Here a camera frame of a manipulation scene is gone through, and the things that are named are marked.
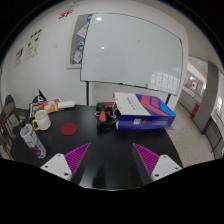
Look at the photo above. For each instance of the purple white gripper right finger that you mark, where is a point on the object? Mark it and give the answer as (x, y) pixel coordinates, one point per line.
(152, 166)

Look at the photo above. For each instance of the white mug yellow handle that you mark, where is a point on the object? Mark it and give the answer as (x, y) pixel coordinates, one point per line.
(41, 121)

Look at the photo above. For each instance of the black small flag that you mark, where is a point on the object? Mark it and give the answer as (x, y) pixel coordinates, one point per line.
(39, 98)

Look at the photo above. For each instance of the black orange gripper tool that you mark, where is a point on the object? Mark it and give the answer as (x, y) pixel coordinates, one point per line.
(107, 115)

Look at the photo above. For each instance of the dark wooden chair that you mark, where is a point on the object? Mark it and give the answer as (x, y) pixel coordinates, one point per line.
(8, 110)

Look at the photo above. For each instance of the white flat case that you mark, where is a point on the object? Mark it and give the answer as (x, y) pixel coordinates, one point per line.
(66, 104)

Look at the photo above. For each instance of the small wall poster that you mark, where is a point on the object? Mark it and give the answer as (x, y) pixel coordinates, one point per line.
(18, 57)

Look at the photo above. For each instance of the grey notice board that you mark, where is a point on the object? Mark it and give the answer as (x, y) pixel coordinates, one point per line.
(76, 40)

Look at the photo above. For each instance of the red round coaster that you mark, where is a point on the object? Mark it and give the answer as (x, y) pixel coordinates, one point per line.
(68, 129)

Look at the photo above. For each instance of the blue white cardboard box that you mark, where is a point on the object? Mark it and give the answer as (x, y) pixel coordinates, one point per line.
(142, 112)

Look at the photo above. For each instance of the white printed water bottle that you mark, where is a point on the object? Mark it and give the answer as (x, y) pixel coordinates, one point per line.
(32, 140)

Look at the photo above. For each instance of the large white whiteboard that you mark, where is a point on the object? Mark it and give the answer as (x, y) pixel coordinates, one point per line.
(127, 50)

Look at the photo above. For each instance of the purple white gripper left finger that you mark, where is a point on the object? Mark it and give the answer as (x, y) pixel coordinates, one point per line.
(65, 165)

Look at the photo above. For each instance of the colourful orange book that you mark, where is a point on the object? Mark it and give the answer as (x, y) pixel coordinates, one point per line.
(49, 106)

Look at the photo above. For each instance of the white wall poster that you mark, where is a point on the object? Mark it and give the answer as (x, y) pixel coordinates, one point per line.
(33, 44)

